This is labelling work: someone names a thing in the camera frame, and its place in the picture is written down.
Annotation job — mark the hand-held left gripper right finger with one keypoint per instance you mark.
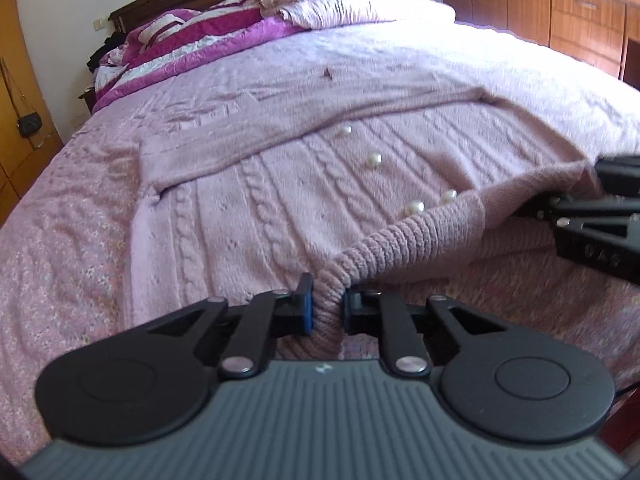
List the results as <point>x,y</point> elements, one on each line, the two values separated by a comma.
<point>348,312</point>

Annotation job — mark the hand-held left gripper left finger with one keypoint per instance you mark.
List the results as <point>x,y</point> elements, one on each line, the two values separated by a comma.
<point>307,307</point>

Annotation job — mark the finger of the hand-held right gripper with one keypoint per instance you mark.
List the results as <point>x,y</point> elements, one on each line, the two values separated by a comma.
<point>555,207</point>
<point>617,175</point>

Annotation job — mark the pink knitted cardigan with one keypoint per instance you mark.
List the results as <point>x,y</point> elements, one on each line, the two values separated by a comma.
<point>300,195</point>

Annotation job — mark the dark clothes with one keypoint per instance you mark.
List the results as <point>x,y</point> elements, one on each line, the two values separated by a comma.
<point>102,52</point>

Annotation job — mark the wooden cabinet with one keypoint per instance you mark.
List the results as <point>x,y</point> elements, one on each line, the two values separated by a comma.
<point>540,10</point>

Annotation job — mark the bed with pink floral sheet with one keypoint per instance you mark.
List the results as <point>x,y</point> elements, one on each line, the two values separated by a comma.
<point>60,240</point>

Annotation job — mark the magenta striped quilt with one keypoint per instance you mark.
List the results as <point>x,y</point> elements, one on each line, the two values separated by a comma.
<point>200,40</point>

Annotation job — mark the dark wooden nightstand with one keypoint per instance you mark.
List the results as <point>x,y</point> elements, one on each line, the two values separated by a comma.
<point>87,100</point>

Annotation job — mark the small black handbag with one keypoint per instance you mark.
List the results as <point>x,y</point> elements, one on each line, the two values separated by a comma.
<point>28,124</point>

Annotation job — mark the wooden wardrobe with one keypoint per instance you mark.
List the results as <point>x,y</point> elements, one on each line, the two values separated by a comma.
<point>20,60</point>

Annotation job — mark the wall socket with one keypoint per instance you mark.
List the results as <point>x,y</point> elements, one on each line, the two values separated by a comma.
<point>100,23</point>

